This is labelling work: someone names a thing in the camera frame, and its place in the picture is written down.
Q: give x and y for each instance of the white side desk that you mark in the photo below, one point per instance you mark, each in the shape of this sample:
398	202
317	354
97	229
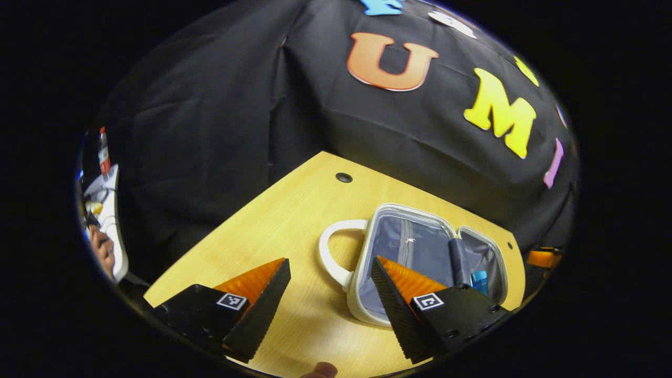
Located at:
113	220

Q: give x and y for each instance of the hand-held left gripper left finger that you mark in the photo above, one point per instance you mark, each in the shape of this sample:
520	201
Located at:
262	317

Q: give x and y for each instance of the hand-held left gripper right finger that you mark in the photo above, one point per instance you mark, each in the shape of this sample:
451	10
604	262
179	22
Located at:
399	315

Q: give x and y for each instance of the white suitcase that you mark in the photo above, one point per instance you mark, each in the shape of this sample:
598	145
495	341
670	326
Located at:
415	247

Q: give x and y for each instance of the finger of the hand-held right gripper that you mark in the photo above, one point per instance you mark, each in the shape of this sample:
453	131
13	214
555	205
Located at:
543	259

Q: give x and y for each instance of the red label bottle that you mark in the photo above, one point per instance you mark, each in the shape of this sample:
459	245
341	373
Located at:
104	155

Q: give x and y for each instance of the black backdrop cloth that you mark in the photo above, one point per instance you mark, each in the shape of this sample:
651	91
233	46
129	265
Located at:
220	131

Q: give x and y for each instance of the blue capped skincare tube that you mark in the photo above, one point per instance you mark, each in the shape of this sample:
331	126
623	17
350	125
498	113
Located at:
479	283

